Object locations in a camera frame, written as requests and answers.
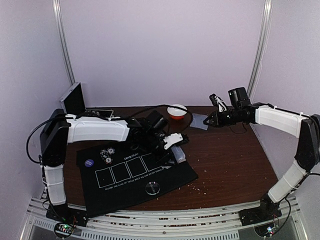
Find grey playing card deck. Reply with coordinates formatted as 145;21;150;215
171;145;187;164

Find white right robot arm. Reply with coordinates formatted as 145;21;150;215
203;102;320;221

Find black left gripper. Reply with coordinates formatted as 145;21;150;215
142;131;179;167

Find black dealer button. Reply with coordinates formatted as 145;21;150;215
145;181;161;196

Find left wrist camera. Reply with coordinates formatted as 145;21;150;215
146;110;168;131

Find purple small blind button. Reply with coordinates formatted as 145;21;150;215
84;159;95;168

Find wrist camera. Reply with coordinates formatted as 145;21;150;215
228;87;251;109
146;110;168;131

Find black poker play mat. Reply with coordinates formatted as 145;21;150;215
76;141;198;218

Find aluminium poker chip case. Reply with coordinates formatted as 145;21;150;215
59;82;121;121

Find poker chip pile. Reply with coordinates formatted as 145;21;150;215
100;147;115;164

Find aluminium frame post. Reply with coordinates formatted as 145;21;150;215
52;0;76;86
247;0;274;99

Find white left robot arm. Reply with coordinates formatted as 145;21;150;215
39;108;183;222

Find left aluminium frame post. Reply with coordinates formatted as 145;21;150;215
52;0;76;86

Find blue patterned playing card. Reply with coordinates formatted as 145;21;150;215
190;113;209;131

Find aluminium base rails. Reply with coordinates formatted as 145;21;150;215
19;196;305;240

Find white and red bowl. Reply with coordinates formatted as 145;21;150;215
167;104;187;121

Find right aluminium frame post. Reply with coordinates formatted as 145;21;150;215
247;0;274;99

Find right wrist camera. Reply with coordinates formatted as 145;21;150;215
228;87;251;109

